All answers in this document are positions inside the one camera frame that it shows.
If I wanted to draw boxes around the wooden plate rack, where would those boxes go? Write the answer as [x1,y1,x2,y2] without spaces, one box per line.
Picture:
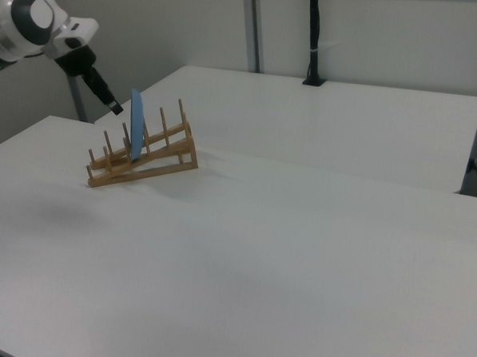
[84,93,203,195]

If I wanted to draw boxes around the blue round plate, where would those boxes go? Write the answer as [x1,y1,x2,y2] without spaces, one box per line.
[126,87,149,163]

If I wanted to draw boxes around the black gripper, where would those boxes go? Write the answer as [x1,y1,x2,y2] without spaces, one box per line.
[51,44,128,116]

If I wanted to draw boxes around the black camera stand pole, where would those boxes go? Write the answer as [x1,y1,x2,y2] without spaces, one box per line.
[301,0,332,88]

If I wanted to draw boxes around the grey metal post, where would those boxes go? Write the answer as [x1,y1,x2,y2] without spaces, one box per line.
[64,75,89,122]

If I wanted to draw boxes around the grey partition post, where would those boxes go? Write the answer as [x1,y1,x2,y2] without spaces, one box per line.
[237,0,269,74]

